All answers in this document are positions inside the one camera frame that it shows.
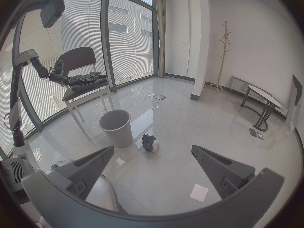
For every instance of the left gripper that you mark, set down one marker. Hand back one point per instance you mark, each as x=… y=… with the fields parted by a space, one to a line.
x=59 y=79

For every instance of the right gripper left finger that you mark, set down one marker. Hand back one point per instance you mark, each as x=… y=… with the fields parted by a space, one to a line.
x=92 y=170

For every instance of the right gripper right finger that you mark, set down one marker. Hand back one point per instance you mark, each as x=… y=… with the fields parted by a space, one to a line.
x=220 y=172

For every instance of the black plastic bag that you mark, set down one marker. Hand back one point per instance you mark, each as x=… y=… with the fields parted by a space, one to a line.
x=87 y=79

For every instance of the black plastic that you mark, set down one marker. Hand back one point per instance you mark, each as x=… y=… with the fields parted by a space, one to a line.
x=147 y=142

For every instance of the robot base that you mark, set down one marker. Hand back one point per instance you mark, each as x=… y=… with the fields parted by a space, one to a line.
x=102 y=193

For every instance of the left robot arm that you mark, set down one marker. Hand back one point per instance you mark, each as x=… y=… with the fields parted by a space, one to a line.
x=39 y=68

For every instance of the white trash bin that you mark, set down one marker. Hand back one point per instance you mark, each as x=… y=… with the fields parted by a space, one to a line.
x=118 y=136

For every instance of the brown backed white chair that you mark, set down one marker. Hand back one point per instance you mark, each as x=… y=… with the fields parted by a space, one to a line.
x=78 y=57

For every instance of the window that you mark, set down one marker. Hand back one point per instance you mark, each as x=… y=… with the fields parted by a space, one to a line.
x=105 y=32

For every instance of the round white table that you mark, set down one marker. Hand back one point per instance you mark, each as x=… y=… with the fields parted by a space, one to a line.
x=267 y=96

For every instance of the beige curtain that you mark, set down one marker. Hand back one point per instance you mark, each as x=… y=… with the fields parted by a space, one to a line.
x=161 y=32

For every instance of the wooden coat rack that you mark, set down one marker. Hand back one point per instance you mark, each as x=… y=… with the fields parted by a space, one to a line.
x=224 y=35

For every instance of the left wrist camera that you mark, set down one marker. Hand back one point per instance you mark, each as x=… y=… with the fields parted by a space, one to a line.
x=60 y=65

